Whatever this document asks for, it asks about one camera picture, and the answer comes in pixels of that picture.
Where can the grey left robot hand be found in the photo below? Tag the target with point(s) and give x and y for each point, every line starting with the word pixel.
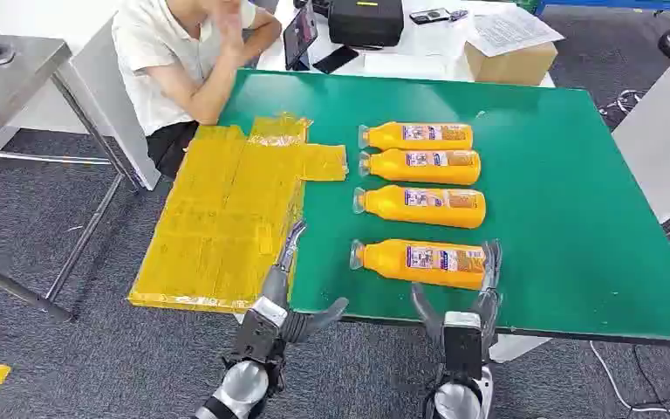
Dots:
pixel 277 286

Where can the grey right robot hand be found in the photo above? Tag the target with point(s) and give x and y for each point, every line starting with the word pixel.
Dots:
pixel 490 300

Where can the person's right hand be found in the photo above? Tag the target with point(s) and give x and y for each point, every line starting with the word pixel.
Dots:
pixel 230 29

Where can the orange drink bottle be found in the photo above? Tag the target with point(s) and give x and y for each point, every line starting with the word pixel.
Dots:
pixel 390 166
pixel 387 263
pixel 393 137
pixel 390 207

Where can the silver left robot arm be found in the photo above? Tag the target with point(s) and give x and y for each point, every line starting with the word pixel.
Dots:
pixel 239 387

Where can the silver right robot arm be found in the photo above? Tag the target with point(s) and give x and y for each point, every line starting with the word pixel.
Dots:
pixel 459 399

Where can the black tablet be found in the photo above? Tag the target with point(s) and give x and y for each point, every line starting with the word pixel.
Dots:
pixel 300 33

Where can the person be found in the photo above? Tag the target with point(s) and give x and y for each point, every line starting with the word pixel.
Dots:
pixel 150 52

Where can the yellow sheet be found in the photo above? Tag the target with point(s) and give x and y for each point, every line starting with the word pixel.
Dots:
pixel 219 220

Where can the black smartphone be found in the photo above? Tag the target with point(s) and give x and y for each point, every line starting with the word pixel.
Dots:
pixel 335 59

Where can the green table mat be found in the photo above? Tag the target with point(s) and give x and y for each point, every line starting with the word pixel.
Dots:
pixel 554 191

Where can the black carry case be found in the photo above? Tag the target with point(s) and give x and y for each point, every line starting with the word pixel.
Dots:
pixel 365 23

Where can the white panel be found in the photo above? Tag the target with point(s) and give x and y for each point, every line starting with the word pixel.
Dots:
pixel 109 104

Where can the white table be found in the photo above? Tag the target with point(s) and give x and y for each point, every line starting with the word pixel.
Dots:
pixel 427 40

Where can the small black device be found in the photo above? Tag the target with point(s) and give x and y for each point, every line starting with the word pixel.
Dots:
pixel 429 15

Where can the grey round metal part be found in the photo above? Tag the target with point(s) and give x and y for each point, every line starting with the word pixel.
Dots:
pixel 2 54

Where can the steel table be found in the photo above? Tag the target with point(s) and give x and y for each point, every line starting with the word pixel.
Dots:
pixel 5 87

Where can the brown cardboard box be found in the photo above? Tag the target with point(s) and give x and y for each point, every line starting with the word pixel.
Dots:
pixel 514 68

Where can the pale grey table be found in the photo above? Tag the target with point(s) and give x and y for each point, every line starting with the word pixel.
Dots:
pixel 667 139

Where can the printed paper sheet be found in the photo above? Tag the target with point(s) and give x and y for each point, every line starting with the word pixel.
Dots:
pixel 511 29

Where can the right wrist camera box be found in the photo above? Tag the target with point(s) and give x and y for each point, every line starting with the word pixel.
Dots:
pixel 462 344

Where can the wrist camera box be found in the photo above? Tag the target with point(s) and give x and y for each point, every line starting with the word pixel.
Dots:
pixel 257 335
pixel 462 344

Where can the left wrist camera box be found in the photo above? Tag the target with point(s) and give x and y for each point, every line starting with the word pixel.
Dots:
pixel 257 335

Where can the blue metal frame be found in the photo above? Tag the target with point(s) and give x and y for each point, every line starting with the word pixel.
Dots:
pixel 618 4

